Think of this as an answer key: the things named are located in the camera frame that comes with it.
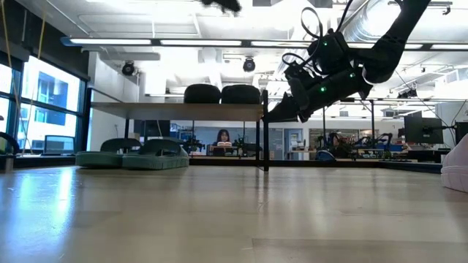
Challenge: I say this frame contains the black background rig frame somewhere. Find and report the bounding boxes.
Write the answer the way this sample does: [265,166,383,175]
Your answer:
[321,96,377,160]

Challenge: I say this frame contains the pink slide sandal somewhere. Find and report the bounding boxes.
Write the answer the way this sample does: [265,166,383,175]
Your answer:
[439,132,468,194]

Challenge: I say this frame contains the wooden shelf black metal legs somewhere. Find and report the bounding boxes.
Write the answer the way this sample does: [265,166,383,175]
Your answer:
[86,88,271,173]

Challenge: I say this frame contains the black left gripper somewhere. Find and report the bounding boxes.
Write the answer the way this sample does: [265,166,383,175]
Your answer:
[199,0,243,16]

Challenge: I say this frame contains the dark cabinet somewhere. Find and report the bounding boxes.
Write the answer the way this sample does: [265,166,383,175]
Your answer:
[132,119,171,139]

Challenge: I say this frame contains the blue round object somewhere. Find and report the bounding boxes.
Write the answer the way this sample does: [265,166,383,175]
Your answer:
[314,149,337,162]

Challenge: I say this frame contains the open laptop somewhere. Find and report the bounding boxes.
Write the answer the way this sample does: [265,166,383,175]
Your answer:
[43,134,76,156]

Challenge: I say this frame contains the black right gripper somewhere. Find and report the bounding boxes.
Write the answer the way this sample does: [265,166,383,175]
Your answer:
[263,61,373,124]

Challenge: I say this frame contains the black aluminium table frame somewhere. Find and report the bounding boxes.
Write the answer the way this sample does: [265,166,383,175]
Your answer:
[13,154,444,175]

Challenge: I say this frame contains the person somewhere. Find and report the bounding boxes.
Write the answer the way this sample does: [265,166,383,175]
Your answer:
[214,128,233,157]

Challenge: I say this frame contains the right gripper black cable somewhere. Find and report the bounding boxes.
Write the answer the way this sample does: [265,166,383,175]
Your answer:
[280,0,355,75]

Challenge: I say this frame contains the black computer monitor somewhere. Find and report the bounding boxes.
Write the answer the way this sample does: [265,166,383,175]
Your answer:
[403,115,445,145]

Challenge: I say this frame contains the green slide sandal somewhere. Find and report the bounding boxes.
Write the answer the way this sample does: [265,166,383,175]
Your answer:
[75,137,143,169]
[121,138,190,171]

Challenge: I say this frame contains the long ceiling light strip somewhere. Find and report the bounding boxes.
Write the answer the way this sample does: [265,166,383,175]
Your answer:
[59,36,468,53]

